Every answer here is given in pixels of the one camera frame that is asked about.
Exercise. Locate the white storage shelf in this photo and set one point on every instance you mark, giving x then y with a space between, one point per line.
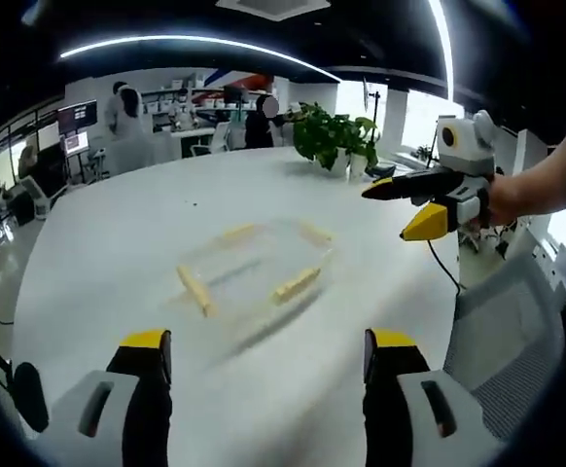
166 99

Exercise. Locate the black tripod stand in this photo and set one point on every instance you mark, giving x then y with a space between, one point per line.
373 112

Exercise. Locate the clear plastic box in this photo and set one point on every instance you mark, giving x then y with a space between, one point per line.
258 262

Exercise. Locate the long curved ceiling light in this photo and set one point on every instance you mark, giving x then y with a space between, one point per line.
190 40
446 44

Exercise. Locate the black flat object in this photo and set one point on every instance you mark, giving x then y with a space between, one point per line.
381 170

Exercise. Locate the white plant pot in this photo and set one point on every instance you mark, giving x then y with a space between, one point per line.
339 163

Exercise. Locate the black monitor stand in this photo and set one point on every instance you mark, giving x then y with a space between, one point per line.
32 399

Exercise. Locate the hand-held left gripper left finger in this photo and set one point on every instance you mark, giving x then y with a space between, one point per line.
142 389

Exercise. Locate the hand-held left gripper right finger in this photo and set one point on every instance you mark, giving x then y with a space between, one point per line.
390 389

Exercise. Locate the large wall screen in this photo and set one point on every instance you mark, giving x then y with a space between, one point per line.
78 118

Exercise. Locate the small screen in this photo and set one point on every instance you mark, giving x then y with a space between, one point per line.
76 145

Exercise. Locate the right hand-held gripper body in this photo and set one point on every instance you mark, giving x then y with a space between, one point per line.
468 151

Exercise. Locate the person's right hand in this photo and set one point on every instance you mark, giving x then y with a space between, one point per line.
504 199

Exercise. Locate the grey mesh office chair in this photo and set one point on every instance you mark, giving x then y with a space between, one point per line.
506 340

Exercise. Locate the green potted plant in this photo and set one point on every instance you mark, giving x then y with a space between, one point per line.
331 131

